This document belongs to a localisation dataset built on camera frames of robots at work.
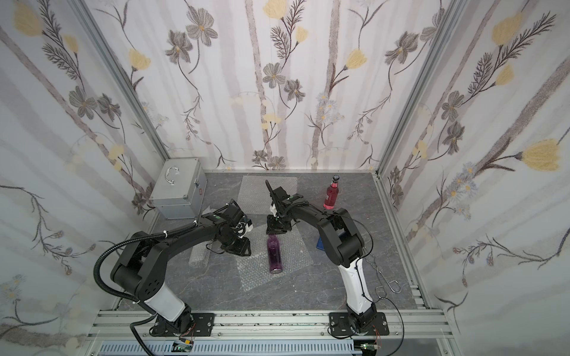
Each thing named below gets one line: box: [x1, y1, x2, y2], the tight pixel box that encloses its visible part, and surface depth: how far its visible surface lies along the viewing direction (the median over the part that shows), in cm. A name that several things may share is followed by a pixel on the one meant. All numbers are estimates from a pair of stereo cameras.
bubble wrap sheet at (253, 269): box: [236, 224, 314, 292], surface depth 90 cm
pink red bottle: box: [323, 174, 340, 210], surface depth 100 cm
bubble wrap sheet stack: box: [238, 175, 298, 215], surface depth 114 cm
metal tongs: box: [365, 255, 402, 299], surface depth 84 cm
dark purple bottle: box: [267, 233, 283, 274], surface depth 90 cm
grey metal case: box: [149, 157, 208, 221], surface depth 97 cm
